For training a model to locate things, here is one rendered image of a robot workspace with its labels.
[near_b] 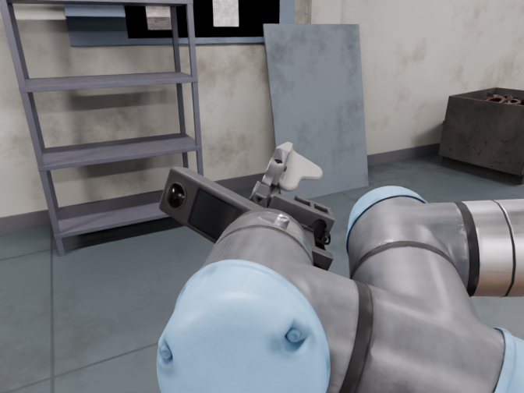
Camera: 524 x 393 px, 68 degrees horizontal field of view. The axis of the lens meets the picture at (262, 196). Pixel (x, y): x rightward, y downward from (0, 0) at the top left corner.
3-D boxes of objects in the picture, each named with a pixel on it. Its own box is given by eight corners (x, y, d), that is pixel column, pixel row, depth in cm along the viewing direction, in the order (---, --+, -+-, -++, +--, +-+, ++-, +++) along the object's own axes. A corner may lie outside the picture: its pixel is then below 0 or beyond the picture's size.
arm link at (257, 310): (308, 501, 16) (118, 431, 17) (303, 350, 27) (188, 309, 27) (380, 343, 15) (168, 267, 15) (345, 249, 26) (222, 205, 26)
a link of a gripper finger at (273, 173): (282, 173, 45) (261, 228, 40) (268, 167, 46) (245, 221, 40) (295, 143, 42) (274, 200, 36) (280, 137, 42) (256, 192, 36)
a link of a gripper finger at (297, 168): (323, 159, 49) (309, 213, 42) (280, 141, 49) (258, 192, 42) (334, 141, 46) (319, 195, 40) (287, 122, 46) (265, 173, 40)
